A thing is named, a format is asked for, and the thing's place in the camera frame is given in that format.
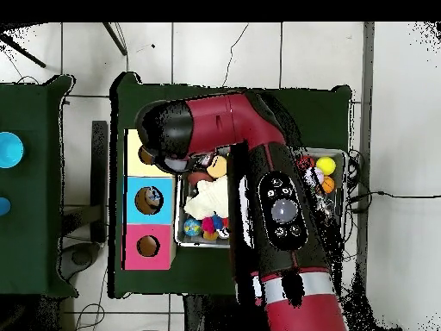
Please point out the clear plastic bottle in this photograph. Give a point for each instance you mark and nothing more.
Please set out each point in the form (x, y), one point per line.
(153, 196)

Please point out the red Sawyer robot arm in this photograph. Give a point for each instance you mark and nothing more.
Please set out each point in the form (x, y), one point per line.
(227, 124)

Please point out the clear mesh bin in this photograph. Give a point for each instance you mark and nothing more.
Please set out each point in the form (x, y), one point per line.
(189, 241)

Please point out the wooden box with three holes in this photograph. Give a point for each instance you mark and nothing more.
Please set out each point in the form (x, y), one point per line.
(162, 238)

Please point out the orange round disc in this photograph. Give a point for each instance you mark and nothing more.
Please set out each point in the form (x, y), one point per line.
(218, 166)

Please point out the small brown football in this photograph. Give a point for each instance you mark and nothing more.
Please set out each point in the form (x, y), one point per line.
(198, 178)

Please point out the pale yellow knitted cloth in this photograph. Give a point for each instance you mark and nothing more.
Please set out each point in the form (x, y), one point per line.
(205, 201)

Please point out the small globe ball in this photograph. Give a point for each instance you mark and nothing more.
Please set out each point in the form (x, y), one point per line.
(192, 227)

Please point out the red orange ball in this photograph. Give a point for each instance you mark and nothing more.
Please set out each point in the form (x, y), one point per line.
(305, 163)

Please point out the white baseball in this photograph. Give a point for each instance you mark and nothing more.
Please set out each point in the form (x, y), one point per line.
(318, 176)

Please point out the yellow ball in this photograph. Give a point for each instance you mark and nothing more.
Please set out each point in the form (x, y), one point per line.
(326, 165)

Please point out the small orange basketball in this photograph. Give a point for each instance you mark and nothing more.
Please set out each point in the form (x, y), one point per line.
(328, 185)

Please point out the dark grey stand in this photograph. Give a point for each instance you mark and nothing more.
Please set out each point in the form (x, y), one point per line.
(100, 179)

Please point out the black stand leg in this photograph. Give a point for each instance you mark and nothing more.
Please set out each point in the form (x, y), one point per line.
(24, 54)
(116, 39)

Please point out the dark green side table cloth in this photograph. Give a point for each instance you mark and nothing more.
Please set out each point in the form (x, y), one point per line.
(34, 241)

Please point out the blue round bowl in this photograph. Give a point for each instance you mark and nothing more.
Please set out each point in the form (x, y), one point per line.
(8, 149)

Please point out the small blue cup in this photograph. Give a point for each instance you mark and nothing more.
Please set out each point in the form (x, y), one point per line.
(3, 206)

